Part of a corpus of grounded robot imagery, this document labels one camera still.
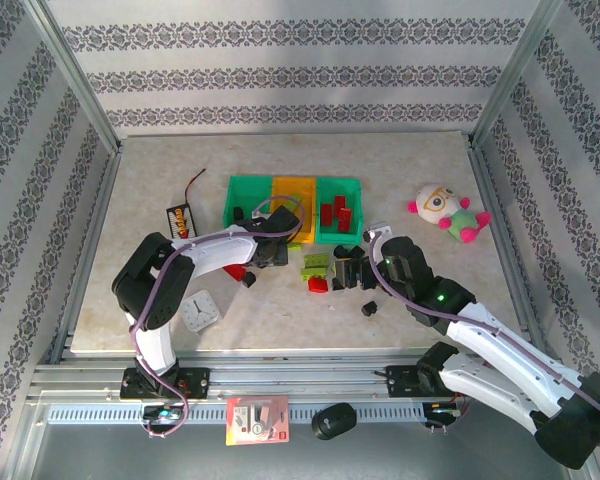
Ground aluminium frame post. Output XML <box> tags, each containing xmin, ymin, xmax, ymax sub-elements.
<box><xmin>469</xmin><ymin>0</ymin><xmax>566</xmax><ymax>151</ymax></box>
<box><xmin>22</xmin><ymin>0</ymin><xmax>126</xmax><ymax>156</ymax></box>

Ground red carded retail package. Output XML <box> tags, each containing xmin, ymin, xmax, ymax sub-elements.
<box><xmin>224</xmin><ymin>395</ymin><xmax>291</xmax><ymax>447</ymax></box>

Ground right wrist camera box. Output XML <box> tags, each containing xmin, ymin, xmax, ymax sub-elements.
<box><xmin>362</xmin><ymin>222</ymin><xmax>394</xmax><ymax>247</ymax></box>

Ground small circuit board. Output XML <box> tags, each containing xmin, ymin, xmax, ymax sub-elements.
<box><xmin>140</xmin><ymin>404</ymin><xmax>184</xmax><ymax>426</ymax></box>
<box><xmin>422</xmin><ymin>402</ymin><xmax>464</xmax><ymax>421</ymax></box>

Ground black computer mouse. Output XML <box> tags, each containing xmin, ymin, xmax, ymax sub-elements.
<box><xmin>310</xmin><ymin>402</ymin><xmax>357</xmax><ymax>442</ymax></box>

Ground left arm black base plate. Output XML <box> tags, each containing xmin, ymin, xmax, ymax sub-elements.
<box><xmin>119</xmin><ymin>366</ymin><xmax>212</xmax><ymax>401</ymax></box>

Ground white square alarm clock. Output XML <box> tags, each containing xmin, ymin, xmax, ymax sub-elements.
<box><xmin>181</xmin><ymin>289</ymin><xmax>222</xmax><ymax>334</ymax></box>

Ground plush toy with glasses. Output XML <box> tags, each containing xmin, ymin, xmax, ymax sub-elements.
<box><xmin>406</xmin><ymin>183</ymin><xmax>494</xmax><ymax>245</ymax></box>

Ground yellow plastic bin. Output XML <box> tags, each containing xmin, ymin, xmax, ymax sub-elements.
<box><xmin>271</xmin><ymin>175</ymin><xmax>319</xmax><ymax>245</ymax></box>

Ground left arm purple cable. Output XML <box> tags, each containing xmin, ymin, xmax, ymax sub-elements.
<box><xmin>129</xmin><ymin>193</ymin><xmax>309</xmax><ymax>441</ymax></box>

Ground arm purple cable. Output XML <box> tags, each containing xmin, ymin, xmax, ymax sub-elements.
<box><xmin>129</xmin><ymin>193</ymin><xmax>309</xmax><ymax>441</ymax></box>
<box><xmin>367</xmin><ymin>234</ymin><xmax>600</xmax><ymax>446</ymax></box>

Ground aluminium front rail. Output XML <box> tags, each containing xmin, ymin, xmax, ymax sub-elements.
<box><xmin>27</xmin><ymin>349</ymin><xmax>566</xmax><ymax>401</ymax></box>

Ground black board with red wire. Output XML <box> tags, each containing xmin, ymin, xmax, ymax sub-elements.
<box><xmin>165</xmin><ymin>168</ymin><xmax>208</xmax><ymax>241</ymax></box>

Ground aluminium side rail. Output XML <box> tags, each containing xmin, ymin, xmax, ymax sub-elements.
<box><xmin>49</xmin><ymin>144</ymin><xmax>124</xmax><ymax>364</ymax></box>
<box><xmin>467</xmin><ymin>139</ymin><xmax>551</xmax><ymax>361</ymax></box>

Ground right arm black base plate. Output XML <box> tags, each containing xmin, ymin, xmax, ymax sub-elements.
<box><xmin>384</xmin><ymin>364</ymin><xmax>461</xmax><ymax>400</ymax></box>

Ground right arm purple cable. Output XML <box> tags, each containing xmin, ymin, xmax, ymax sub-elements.
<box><xmin>367</xmin><ymin>234</ymin><xmax>600</xmax><ymax>446</ymax></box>

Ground grey slotted cable duct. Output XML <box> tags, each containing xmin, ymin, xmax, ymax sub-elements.
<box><xmin>45</xmin><ymin>403</ymin><xmax>461</xmax><ymax>426</ymax></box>

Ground green plastic bin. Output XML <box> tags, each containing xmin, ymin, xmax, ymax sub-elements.
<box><xmin>314</xmin><ymin>177</ymin><xmax>365</xmax><ymax>245</ymax></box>
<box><xmin>223</xmin><ymin>174</ymin><xmax>276</xmax><ymax>240</ymax></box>

